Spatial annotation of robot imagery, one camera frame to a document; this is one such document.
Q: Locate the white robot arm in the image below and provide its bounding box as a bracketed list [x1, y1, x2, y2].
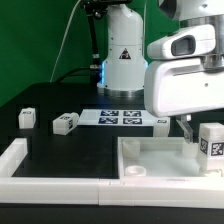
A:
[99, 0, 224, 142]

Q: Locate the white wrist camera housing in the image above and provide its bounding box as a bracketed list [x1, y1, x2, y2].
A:
[147, 24, 216, 60]

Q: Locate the white cable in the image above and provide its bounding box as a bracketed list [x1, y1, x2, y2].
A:
[49, 0, 83, 83]

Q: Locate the white base tag sheet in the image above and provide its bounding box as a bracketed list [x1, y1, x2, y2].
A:
[78, 109, 157, 126]

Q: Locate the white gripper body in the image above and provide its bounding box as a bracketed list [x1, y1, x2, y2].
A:
[144, 58, 224, 117]

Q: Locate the black cable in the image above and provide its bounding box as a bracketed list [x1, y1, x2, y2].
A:
[56, 66, 101, 84]

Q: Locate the white square table top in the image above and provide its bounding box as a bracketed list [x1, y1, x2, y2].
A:
[117, 137, 222, 178]

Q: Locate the white U-shaped obstacle fence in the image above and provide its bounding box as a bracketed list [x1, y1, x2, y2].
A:
[0, 138, 224, 209]

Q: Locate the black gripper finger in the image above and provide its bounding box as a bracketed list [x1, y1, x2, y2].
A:
[176, 115, 194, 143]

